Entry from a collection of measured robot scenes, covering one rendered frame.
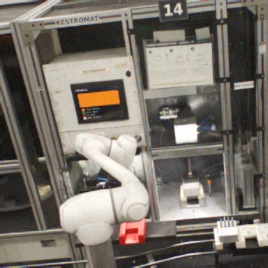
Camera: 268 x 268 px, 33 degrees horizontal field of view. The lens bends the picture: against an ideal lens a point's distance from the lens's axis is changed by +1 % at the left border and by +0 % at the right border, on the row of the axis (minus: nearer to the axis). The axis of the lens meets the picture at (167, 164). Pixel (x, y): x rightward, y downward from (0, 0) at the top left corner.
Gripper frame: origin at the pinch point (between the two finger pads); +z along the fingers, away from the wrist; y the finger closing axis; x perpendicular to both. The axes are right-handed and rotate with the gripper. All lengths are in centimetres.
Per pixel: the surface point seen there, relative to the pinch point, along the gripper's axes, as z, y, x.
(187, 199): -4, -46, -31
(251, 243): -8, -77, 4
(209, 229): 51, -91, -108
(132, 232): 10.4, -18.0, -3.5
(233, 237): -10, -66, 8
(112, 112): -49, 11, -6
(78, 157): -20.1, 20.4, -6.8
